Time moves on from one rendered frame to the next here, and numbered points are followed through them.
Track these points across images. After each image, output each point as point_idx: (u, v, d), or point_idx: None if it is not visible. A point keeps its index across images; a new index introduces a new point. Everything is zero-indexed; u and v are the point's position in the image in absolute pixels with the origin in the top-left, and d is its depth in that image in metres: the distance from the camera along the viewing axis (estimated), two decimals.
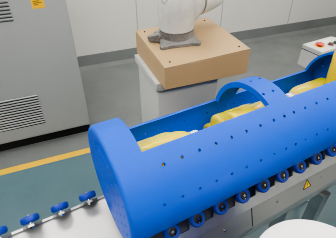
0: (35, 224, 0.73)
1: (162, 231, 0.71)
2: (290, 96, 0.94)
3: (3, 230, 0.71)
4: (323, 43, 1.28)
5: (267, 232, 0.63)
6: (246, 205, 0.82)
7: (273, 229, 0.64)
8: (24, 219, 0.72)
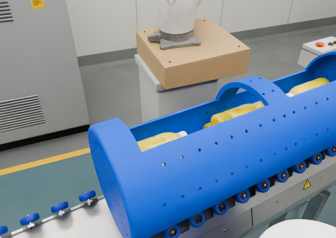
0: (35, 224, 0.73)
1: (162, 231, 0.71)
2: (290, 96, 0.94)
3: (3, 230, 0.71)
4: (323, 43, 1.28)
5: (267, 232, 0.63)
6: (246, 205, 0.82)
7: (273, 229, 0.64)
8: (24, 219, 0.72)
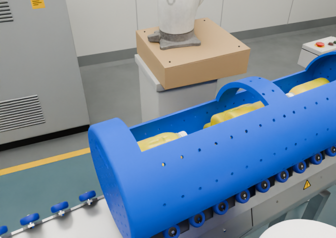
0: (35, 224, 0.73)
1: (162, 231, 0.71)
2: (290, 96, 0.94)
3: (3, 230, 0.71)
4: (323, 43, 1.28)
5: (267, 232, 0.63)
6: (246, 205, 0.82)
7: (273, 229, 0.64)
8: (24, 219, 0.72)
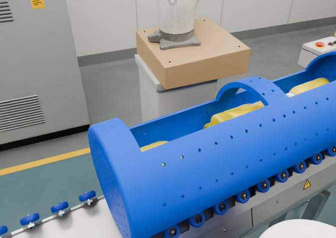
0: (35, 224, 0.73)
1: (162, 231, 0.71)
2: (290, 96, 0.94)
3: (3, 230, 0.71)
4: (323, 43, 1.28)
5: (267, 232, 0.63)
6: (246, 205, 0.82)
7: (273, 229, 0.64)
8: (24, 219, 0.72)
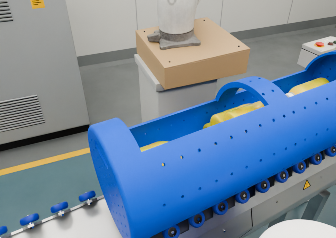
0: (35, 224, 0.73)
1: (162, 231, 0.71)
2: (290, 96, 0.94)
3: (3, 230, 0.71)
4: (323, 43, 1.28)
5: (267, 232, 0.63)
6: (246, 205, 0.82)
7: (273, 229, 0.64)
8: (24, 219, 0.72)
